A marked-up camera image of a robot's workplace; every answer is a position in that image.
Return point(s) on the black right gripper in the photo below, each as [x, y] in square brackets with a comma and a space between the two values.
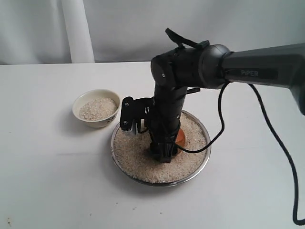
[164, 123]

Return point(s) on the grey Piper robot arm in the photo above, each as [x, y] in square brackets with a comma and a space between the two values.
[214, 67]

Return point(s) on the rice pile in plate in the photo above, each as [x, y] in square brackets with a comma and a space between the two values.
[133, 162]

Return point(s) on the round metal rice plate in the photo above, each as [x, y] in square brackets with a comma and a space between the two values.
[190, 179]

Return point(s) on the white rice grains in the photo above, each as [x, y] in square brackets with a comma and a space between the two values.
[98, 109]

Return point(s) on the small cream ceramic bowl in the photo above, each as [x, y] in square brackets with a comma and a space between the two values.
[94, 94]

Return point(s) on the white backdrop curtain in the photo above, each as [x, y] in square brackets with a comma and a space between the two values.
[87, 31]

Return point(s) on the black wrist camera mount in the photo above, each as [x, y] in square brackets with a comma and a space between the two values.
[135, 115]

